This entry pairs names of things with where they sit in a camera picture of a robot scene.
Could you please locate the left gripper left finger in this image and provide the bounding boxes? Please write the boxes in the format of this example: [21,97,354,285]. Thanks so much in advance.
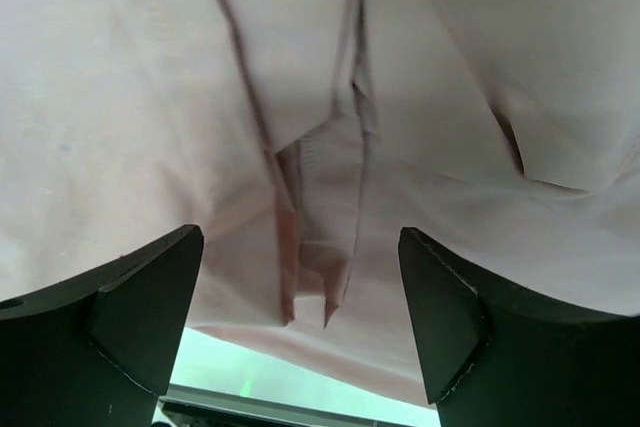
[1,225,204,427]

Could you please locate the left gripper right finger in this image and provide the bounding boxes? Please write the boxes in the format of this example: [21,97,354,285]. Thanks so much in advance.
[398,227,639,427]

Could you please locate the pink trousers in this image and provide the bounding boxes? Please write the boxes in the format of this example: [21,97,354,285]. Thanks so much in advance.
[1,0,639,405]

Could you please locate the aluminium front rail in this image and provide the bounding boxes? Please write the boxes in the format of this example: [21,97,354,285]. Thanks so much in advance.
[159,385,407,427]

